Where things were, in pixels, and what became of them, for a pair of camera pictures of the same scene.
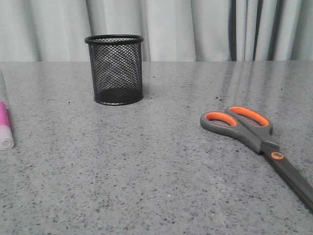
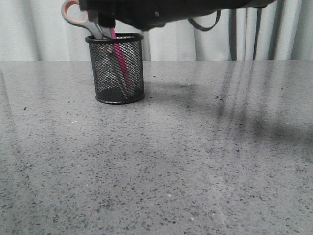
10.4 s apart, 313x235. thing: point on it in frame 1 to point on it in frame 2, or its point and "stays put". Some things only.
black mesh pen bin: (117, 68) stays put
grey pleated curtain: (172, 30) stays put
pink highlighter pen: (6, 137) to (123, 62)
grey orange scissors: (253, 129) to (100, 32)
